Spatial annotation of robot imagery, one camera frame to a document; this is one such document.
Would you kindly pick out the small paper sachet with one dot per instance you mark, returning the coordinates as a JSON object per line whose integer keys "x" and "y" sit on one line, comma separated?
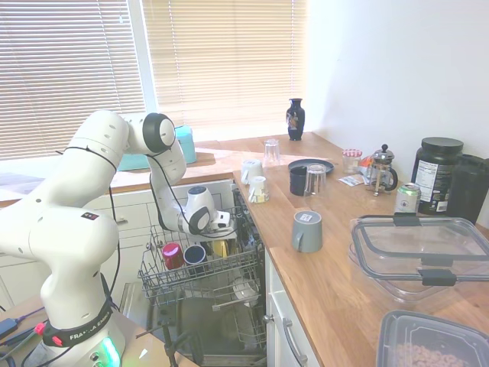
{"x": 349, "y": 180}

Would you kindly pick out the white counter cabinet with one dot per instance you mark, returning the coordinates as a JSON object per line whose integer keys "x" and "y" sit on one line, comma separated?
{"x": 277, "y": 344}

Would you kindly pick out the red mug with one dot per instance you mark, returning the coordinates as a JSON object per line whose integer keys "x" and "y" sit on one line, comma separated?
{"x": 172, "y": 255}

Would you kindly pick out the clear storage box grey clips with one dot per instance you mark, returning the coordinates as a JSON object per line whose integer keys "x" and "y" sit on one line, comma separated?
{"x": 412, "y": 244}

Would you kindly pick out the dark blue painted vase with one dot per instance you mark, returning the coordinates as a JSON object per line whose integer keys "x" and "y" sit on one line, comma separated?
{"x": 295, "y": 120}

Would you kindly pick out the wide window blind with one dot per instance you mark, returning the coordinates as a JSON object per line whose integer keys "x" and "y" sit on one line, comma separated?
{"x": 68, "y": 69}

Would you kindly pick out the black plastic container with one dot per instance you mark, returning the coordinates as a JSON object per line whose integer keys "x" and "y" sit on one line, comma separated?
{"x": 470, "y": 187}

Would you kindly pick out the white and green can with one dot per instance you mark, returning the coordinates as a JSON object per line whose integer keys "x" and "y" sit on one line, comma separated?
{"x": 407, "y": 199}

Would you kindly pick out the yellow mug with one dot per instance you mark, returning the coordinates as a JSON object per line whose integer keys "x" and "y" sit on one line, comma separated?
{"x": 220, "y": 248}

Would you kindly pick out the plain white mug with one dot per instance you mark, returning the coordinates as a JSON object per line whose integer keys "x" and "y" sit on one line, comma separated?
{"x": 252, "y": 170}

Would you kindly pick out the white mug with print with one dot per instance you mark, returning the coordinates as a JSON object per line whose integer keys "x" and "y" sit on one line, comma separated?
{"x": 260, "y": 190}

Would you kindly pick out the open dishwasher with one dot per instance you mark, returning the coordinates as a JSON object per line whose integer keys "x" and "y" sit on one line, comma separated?
{"x": 206, "y": 325}

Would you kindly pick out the dark blue plate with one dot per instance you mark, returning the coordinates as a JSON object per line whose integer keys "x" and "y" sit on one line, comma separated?
{"x": 328, "y": 166}

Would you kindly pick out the glass jar red checked lid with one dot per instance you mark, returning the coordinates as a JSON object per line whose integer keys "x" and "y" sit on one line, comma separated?
{"x": 351, "y": 160}

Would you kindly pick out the white bowl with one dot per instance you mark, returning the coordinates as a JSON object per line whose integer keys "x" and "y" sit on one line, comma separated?
{"x": 242, "y": 290}

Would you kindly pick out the silver cabinet knob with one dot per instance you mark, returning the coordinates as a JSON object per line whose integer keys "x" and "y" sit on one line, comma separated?
{"x": 268, "y": 319}

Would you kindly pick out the teal bread box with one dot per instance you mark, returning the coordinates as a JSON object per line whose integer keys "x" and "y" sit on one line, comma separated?
{"x": 187, "y": 145}

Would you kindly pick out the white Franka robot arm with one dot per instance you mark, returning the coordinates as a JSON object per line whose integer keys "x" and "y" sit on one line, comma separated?
{"x": 68, "y": 199}

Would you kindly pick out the orange snack packet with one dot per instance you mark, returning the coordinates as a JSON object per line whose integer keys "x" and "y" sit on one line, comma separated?
{"x": 366, "y": 164}

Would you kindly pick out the clear drinking glass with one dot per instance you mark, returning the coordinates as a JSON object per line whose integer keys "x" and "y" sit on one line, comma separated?
{"x": 315, "y": 181}
{"x": 272, "y": 153}

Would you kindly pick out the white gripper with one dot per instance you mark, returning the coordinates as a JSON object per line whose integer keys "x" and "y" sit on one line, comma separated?
{"x": 219, "y": 236}

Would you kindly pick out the grey mug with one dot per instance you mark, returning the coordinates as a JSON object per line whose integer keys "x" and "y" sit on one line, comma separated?
{"x": 307, "y": 233}

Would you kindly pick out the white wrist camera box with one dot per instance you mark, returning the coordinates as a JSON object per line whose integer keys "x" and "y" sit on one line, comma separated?
{"x": 221, "y": 219}

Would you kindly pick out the navy blue mug white rim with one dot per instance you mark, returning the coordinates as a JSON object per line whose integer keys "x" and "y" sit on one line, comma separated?
{"x": 195, "y": 255}

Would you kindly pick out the dark navy mug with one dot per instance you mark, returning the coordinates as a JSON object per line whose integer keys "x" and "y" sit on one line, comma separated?
{"x": 297, "y": 181}

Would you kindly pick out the black camera clamp stand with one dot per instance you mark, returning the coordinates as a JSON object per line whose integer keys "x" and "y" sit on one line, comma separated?
{"x": 168, "y": 344}

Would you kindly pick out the narrow window blind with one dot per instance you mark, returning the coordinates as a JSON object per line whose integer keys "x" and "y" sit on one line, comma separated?
{"x": 229, "y": 65}

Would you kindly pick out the glass French press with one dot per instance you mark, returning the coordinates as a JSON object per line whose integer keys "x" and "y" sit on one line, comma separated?
{"x": 382, "y": 168}

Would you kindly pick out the grey plastic food container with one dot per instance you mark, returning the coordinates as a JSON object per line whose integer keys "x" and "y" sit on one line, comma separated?
{"x": 428, "y": 340}

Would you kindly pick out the black protein powder tub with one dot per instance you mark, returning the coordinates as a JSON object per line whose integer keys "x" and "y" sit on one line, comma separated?
{"x": 435, "y": 172}

